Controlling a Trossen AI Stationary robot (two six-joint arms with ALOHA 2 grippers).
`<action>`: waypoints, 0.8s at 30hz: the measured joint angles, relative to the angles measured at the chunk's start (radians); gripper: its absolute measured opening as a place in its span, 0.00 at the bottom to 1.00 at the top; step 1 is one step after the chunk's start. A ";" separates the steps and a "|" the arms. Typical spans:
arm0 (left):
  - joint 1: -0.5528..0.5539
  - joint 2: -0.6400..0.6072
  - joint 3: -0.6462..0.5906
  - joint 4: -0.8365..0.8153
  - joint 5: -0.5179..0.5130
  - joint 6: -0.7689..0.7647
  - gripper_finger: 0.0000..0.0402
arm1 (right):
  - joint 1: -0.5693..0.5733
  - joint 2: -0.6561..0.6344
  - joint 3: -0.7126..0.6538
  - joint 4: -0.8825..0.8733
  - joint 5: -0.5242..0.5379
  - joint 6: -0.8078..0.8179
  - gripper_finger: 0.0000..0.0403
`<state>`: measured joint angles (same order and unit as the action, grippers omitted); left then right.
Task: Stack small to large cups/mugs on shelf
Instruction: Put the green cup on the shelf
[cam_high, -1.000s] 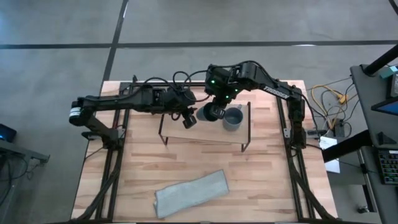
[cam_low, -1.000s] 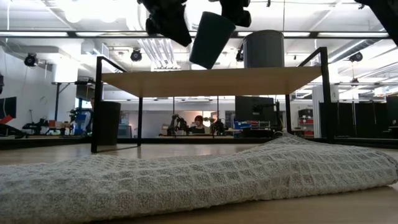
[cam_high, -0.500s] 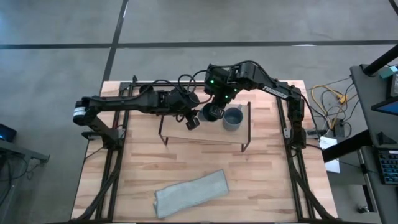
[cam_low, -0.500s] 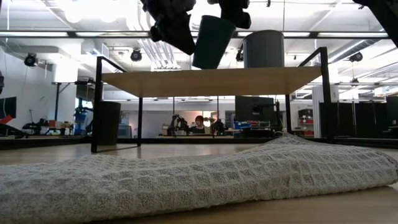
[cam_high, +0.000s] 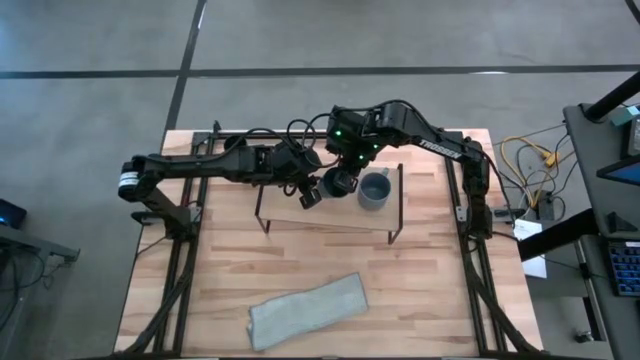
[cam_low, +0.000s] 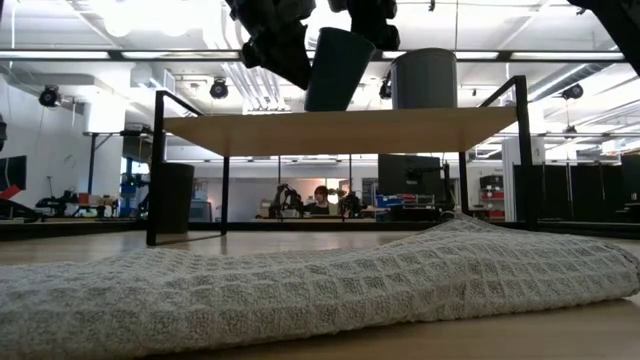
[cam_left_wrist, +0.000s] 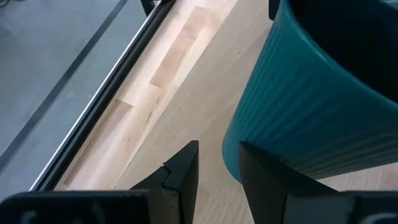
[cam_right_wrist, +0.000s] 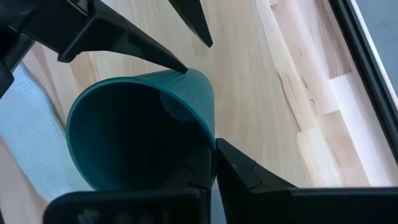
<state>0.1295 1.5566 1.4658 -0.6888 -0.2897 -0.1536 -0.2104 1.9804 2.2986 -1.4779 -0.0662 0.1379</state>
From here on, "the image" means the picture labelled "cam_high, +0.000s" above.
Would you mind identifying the black power strip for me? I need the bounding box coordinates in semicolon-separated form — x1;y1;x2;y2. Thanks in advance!
531;188;555;222

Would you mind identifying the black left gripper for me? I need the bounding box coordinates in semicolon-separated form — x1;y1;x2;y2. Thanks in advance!
272;141;324;211

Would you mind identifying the white paper sheet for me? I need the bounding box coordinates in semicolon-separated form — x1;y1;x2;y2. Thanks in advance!
513;218;549;280

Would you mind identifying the black support beam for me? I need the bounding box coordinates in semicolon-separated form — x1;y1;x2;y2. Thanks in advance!
516;208;600;263

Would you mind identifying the small black cup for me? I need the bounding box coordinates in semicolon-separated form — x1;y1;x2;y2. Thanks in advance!
316;166;359;200

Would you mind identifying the wooden shelf with black frame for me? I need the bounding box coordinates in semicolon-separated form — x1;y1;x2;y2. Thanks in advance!
254;162;405;246

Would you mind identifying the large grey ribbed mug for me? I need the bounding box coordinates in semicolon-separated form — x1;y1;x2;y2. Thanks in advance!
356;168;393;212

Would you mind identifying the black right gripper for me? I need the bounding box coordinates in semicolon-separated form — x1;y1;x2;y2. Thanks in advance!
325;105;387;197

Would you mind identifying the grey waffle-weave towel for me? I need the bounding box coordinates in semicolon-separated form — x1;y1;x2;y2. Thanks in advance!
246;272;370;352

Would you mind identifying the grey side desk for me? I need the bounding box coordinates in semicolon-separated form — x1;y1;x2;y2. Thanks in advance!
563;101;640;360

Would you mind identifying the black tablet screen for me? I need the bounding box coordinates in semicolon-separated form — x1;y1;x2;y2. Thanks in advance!
596;154;640;188

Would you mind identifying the black aluminium table frame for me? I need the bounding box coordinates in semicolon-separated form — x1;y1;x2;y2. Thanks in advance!
113;119;539;359

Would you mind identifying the black slanted pole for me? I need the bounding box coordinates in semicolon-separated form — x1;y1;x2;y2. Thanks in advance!
584;71;640;123

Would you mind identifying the grey side stand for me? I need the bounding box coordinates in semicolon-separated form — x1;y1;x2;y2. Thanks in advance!
0;224;81;281

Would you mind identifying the yellow cable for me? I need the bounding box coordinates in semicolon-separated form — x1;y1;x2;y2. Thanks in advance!
500;135;562;190

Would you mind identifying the black keyboard with blue keys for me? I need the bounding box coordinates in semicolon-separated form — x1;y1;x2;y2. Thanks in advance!
606;240;640;298

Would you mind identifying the black device with blue light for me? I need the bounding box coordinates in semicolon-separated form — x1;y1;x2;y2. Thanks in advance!
0;198;28;231

